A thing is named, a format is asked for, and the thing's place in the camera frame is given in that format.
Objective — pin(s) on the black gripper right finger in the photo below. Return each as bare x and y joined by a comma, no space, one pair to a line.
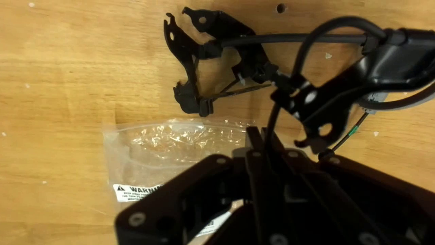
362,204

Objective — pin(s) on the clear plastic bag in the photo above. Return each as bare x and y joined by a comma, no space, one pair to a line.
167,144

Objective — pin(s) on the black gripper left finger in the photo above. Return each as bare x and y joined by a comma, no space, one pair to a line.
195,204

